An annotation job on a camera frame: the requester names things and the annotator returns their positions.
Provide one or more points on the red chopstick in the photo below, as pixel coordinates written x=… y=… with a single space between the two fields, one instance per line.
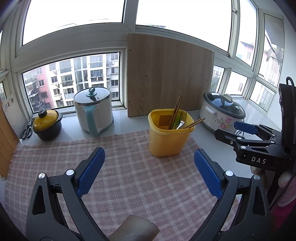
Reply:
x=174 y=109

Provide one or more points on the white teal electric pot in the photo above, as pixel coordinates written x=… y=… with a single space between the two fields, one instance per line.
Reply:
x=94 y=109

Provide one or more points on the yellow plastic utensil holder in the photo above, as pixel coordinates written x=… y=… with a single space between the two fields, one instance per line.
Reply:
x=164 y=142

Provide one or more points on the wooden slat panel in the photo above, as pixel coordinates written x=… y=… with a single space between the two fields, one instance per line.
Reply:
x=8 y=144

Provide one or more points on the right hand pink sleeve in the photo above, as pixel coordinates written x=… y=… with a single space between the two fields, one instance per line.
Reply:
x=286 y=182

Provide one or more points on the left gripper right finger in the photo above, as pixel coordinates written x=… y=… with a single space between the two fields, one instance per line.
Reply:
x=252 y=218

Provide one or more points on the brown wooden chopstick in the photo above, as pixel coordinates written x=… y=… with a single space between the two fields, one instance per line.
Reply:
x=194 y=123

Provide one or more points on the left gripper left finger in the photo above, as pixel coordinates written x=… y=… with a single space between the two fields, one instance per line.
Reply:
x=45 y=218

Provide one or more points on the white cutting board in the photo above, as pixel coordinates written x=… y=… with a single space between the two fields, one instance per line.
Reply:
x=14 y=115

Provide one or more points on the silver metal fork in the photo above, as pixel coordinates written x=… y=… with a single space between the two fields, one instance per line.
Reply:
x=182 y=120

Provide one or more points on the left hand pink sleeve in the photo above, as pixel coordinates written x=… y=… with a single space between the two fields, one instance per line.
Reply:
x=135 y=228

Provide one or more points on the black scissors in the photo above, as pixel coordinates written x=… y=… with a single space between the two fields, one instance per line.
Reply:
x=27 y=132

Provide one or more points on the green plastic utensil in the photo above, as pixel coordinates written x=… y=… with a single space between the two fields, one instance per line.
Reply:
x=177 y=120

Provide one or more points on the pink checkered cloth mat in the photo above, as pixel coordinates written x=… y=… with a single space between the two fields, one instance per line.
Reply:
x=169 y=192

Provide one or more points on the yellow lidded black pot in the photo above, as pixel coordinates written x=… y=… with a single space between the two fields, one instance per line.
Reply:
x=47 y=125

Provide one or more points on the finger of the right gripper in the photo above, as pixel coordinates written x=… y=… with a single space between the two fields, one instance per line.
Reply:
x=250 y=150
x=261 y=131

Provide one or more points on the large wooden board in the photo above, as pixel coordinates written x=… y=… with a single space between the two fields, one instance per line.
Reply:
x=160 y=69

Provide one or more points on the white floral rice cooker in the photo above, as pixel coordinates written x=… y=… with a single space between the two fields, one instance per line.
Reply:
x=220 y=111

